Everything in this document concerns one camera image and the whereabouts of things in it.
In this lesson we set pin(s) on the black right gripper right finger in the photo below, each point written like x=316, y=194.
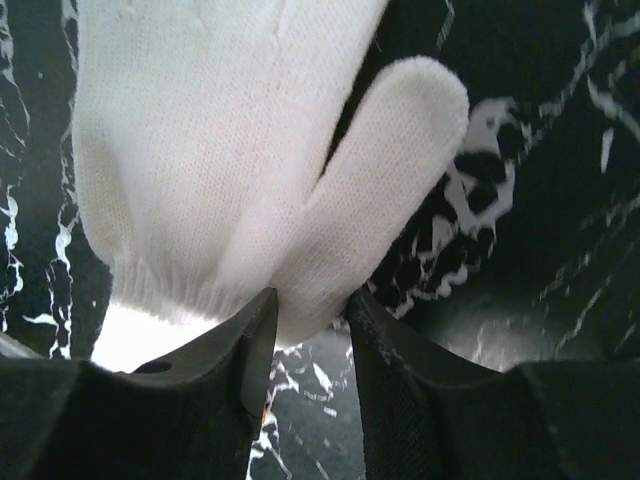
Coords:
x=428, y=413

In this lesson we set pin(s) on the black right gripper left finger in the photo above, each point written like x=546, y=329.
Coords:
x=190, y=414

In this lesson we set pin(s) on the white glove orange cuff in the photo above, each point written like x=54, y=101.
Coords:
x=206, y=169

